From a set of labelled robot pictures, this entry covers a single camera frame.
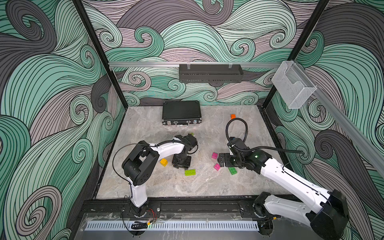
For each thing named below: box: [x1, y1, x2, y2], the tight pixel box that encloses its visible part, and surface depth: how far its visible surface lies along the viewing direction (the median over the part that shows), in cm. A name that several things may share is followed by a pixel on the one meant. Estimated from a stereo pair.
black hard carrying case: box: [162, 100, 202, 126], surface depth 118 cm
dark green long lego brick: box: [228, 167, 238, 175], surface depth 87 cm
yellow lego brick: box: [160, 158, 169, 167], surface depth 89 cm
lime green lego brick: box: [184, 169, 196, 176], surface depth 87 cm
